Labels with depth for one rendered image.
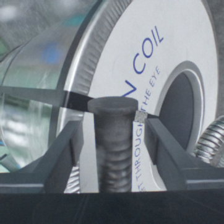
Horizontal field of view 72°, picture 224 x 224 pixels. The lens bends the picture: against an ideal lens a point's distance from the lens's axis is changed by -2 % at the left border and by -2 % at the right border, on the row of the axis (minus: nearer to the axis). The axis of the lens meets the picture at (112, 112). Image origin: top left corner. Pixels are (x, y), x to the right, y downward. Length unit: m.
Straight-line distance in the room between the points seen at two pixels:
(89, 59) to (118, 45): 0.09
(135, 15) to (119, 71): 0.15
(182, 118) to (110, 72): 0.75
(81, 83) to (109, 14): 0.16
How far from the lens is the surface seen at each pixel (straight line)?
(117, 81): 0.38
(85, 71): 0.32
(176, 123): 1.06
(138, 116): 0.44
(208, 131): 0.18
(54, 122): 0.32
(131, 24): 0.43
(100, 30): 0.35
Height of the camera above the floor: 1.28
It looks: 29 degrees down
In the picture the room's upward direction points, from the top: 135 degrees counter-clockwise
